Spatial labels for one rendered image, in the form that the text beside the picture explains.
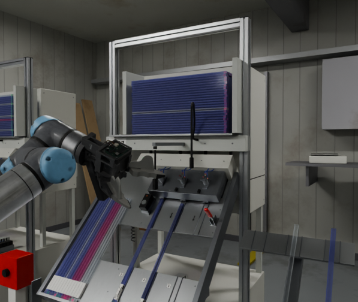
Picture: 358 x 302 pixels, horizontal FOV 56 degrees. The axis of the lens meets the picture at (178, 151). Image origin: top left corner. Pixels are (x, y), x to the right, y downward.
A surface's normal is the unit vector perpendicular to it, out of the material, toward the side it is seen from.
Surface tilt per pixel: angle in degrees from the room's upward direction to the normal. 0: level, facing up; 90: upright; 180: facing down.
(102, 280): 45
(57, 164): 90
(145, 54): 90
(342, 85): 90
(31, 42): 90
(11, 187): 69
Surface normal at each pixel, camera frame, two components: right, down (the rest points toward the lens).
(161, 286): -0.34, -0.70
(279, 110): -0.51, 0.02
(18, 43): 0.86, 0.01
